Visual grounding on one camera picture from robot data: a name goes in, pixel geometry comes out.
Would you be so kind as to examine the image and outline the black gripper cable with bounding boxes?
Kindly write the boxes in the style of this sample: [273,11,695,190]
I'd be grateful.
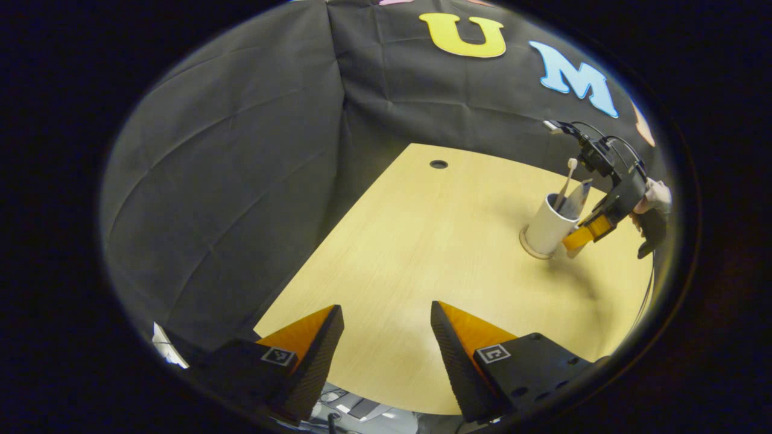
[630,265,657,341]

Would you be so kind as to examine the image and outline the white cup with wooden handle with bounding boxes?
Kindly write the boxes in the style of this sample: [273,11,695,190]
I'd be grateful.
[522,193,584,259]

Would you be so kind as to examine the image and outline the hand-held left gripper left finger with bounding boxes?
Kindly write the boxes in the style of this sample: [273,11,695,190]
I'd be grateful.
[187,304,345,426]

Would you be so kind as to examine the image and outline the white toothpaste tube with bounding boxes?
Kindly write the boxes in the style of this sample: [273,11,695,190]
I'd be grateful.
[561,179,593,219]

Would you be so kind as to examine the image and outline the beige toothbrush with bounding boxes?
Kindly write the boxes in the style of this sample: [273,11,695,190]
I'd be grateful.
[555,158,578,212]

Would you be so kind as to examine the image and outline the white flat object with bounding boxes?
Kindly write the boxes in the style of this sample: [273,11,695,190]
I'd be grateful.
[151,322,191,369]

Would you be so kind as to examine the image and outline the light wooden desktop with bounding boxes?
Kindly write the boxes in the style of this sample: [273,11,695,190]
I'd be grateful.
[253,143,655,417]

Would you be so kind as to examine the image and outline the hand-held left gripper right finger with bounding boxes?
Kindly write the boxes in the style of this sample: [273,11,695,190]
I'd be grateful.
[430,300,610,424]

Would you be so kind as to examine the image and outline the round cork coaster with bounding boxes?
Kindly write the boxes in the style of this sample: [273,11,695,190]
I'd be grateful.
[519,225,558,261]

